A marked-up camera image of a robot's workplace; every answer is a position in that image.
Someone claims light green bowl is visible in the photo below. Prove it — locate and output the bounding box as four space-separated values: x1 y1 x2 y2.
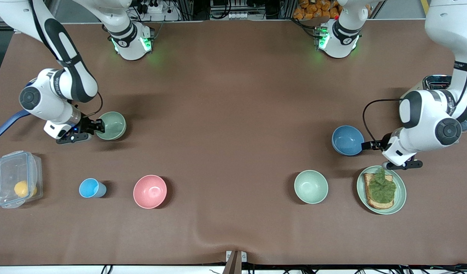
95 111 127 141
294 170 329 204

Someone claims blue bowl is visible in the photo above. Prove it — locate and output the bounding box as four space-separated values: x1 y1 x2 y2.
332 125 365 156

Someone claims pink bowl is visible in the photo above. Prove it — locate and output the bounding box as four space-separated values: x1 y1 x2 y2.
133 175 167 209

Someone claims green lettuce leaf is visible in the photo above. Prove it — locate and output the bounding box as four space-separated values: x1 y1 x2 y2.
368 169 397 204

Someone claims light green plate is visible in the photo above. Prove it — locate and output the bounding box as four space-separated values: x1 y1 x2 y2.
357 166 407 215

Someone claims toast slice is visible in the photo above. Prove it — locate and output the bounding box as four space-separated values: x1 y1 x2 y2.
363 173 394 210

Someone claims light blue cup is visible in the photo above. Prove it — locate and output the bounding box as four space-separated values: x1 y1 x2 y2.
79 178 107 199

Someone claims silver toaster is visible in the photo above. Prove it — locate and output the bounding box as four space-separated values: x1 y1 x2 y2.
423 75 467 132

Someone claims clear plastic lidded container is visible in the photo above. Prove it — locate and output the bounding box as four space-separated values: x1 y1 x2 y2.
0 151 43 209

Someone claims yellow lemon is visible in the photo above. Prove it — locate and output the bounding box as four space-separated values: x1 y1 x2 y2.
14 181 38 198

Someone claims white power strip with plugs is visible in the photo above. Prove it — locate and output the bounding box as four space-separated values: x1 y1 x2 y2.
140 0 166 14

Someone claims brown table cloth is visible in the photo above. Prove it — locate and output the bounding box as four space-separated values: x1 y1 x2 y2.
0 19 467 266

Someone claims bag of orange snacks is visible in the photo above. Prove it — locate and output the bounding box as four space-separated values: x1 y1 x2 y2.
293 0 342 20

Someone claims metal table clamp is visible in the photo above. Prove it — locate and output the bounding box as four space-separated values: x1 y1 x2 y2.
226 250 247 263

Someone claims brown wooden bar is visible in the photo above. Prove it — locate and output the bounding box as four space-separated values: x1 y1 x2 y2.
223 251 243 274

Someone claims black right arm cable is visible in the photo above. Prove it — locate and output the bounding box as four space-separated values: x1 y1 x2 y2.
84 91 104 118

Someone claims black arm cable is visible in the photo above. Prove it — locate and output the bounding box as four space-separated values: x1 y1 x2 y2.
363 99 403 143
84 91 104 118

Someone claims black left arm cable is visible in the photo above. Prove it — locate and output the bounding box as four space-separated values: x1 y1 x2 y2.
363 99 403 143

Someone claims steel saucepan blue handle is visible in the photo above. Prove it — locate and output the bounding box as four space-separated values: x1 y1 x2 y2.
0 110 30 138

